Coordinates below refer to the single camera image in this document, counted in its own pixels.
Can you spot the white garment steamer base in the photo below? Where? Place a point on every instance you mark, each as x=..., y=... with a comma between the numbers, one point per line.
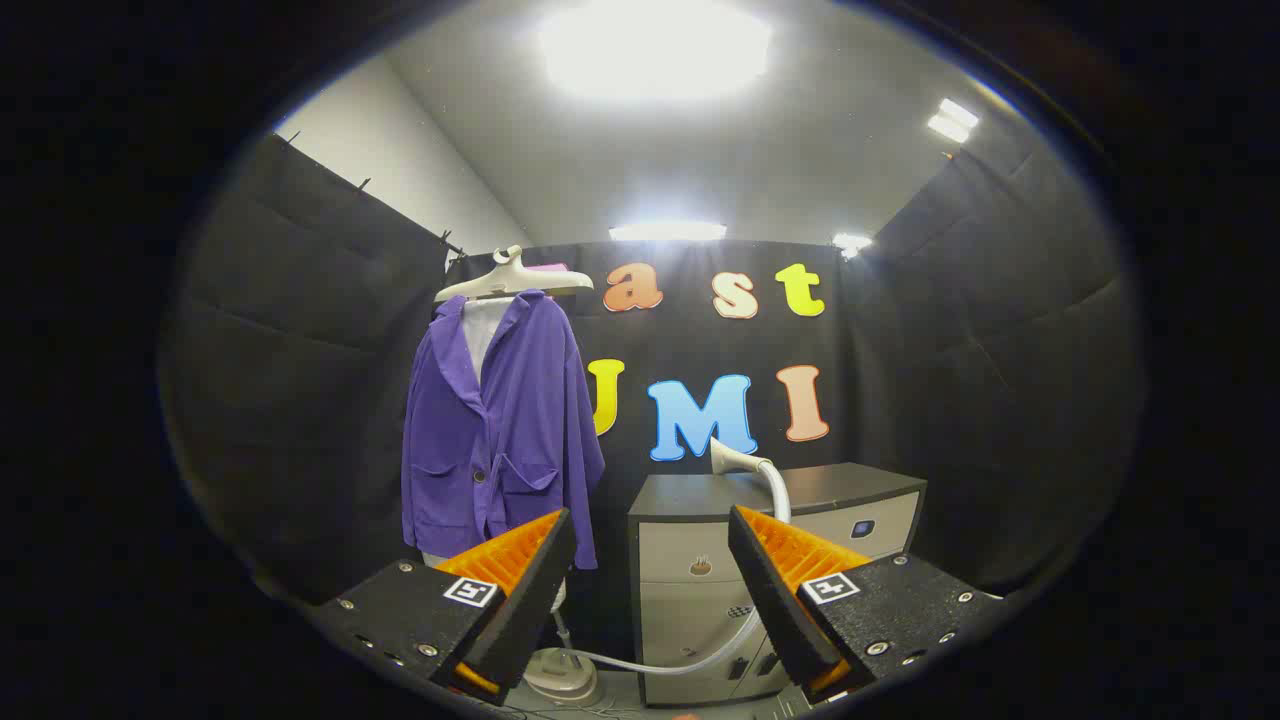
x=560, y=680

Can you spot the purple ribbed jacket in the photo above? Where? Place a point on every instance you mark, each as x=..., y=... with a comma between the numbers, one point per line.
x=530, y=400

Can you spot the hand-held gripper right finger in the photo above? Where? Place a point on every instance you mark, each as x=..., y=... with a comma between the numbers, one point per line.
x=775, y=600

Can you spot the white plastic clothes hanger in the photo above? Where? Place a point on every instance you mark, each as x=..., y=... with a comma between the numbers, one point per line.
x=510, y=278

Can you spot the large ceiling light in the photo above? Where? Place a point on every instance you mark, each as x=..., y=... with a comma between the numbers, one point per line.
x=655, y=45

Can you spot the grey cabinet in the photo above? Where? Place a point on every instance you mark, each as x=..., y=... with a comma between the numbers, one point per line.
x=670, y=570

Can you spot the twin panel ceiling light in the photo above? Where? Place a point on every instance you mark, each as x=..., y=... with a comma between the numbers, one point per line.
x=953, y=120

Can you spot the white inner cloth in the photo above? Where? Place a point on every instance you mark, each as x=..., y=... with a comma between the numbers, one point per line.
x=483, y=330

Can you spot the long ceiling light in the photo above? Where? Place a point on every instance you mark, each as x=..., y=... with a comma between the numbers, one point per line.
x=668, y=232

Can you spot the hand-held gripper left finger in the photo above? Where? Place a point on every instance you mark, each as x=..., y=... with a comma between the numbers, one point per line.
x=520, y=600

